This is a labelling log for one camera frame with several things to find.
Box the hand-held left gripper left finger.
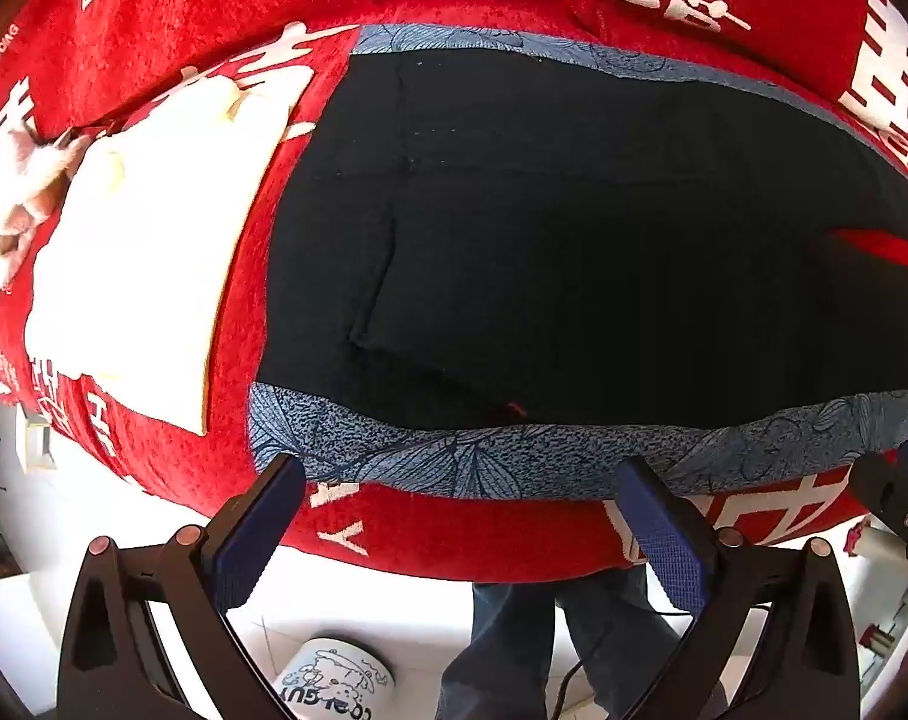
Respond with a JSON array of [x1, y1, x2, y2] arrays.
[[56, 454, 308, 720]]

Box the blue leaf-patterned cloth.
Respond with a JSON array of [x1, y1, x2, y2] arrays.
[[247, 22, 908, 502]]

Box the red printed blanket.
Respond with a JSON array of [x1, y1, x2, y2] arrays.
[[0, 0, 908, 582]]

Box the white and red object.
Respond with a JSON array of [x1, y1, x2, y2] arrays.
[[844, 521, 908, 563]]

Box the white cartoon printed bucket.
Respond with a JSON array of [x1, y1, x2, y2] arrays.
[[269, 637, 395, 720]]

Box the cream folded cloth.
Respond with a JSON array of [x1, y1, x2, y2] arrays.
[[25, 64, 320, 436]]

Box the person's blue jeans legs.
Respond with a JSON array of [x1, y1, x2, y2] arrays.
[[439, 566, 725, 720]]

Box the black pants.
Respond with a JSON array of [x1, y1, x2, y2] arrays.
[[257, 52, 908, 432]]

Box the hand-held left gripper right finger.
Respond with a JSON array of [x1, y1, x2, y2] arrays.
[[615, 456, 864, 720]]

